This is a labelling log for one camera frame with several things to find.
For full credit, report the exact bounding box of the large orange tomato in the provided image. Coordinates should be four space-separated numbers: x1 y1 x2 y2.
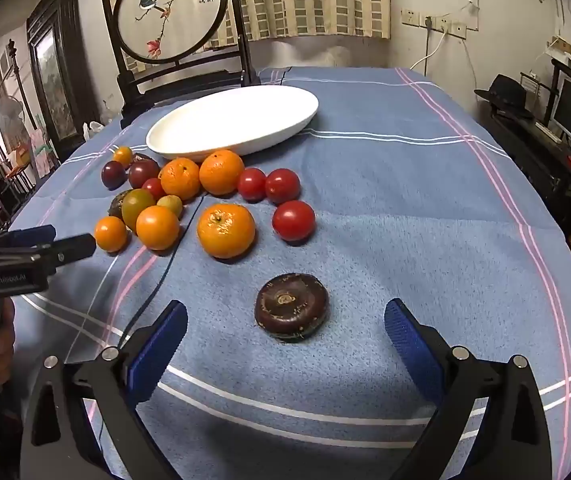
136 205 181 251

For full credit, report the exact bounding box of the large orange mandarin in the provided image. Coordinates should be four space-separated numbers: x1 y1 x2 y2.
196 203 257 260

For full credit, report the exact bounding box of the round embroidered bird screen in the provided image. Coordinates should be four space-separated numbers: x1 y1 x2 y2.
100 0 261 128

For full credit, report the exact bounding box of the green-brown tomato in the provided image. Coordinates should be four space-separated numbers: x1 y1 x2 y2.
121 188 157 231

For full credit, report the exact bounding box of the dark wooden framed painting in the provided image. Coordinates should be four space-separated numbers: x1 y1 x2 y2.
26 0 101 148

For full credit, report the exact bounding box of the dark purple plum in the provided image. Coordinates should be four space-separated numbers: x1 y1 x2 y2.
128 159 161 190
101 160 127 191

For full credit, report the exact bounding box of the black cable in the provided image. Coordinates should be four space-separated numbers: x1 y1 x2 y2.
118 194 206 348

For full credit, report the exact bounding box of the white power cable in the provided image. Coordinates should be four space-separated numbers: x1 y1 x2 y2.
409 30 449 73

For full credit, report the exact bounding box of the white standing fan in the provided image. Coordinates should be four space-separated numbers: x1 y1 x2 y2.
0 87 31 132

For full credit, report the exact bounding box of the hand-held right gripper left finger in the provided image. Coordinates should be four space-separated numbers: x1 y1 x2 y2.
20 301 189 480

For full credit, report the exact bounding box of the black hat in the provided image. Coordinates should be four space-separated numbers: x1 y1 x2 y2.
474 74 533 120

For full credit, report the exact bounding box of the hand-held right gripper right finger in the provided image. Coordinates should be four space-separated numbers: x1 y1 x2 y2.
384 298 552 480

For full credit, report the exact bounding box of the white keyboard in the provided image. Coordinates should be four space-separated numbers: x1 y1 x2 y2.
534 121 563 143

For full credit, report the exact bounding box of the checked beige curtain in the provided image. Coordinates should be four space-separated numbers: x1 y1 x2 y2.
102 0 391 53

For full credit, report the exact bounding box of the dark brown round chestnut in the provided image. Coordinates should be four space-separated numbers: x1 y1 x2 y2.
108 190 131 218

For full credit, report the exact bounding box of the small yellow-green longan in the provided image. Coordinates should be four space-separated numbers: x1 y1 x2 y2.
156 194 184 220

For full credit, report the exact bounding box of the white oval plate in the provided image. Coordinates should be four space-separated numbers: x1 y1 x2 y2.
146 85 319 157

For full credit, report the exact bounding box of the dark wooden desk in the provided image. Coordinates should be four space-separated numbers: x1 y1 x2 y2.
475 105 571 241

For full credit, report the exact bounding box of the blue striped tablecloth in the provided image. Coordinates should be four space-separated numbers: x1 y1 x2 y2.
8 66 571 480

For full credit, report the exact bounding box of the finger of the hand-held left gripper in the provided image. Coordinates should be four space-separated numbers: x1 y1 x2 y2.
0 225 57 251
30 233 97 268

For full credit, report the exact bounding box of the small red cherry tomato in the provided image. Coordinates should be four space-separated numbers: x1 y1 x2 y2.
142 178 166 202

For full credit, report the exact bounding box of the dark brown water chestnut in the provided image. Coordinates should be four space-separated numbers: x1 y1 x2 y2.
254 273 329 344

